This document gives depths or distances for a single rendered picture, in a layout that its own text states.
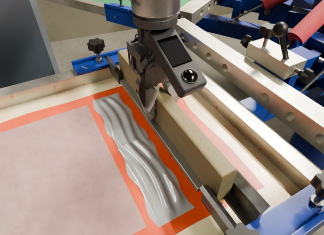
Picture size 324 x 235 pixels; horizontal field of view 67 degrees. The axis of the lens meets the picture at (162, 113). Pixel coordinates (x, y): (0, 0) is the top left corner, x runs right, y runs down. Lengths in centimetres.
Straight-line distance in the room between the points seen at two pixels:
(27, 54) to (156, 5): 58
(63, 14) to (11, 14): 236
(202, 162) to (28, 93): 47
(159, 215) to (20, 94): 45
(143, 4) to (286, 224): 37
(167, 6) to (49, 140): 37
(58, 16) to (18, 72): 231
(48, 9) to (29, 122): 258
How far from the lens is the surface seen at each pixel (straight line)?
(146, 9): 38
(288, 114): 57
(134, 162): 49
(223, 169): 37
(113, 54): 73
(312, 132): 54
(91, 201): 47
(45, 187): 51
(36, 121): 64
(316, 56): 74
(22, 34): 86
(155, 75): 43
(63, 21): 321
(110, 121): 57
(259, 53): 64
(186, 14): 91
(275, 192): 50
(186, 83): 36
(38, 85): 69
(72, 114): 62
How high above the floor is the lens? 135
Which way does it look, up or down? 43 degrees down
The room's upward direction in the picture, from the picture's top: straight up
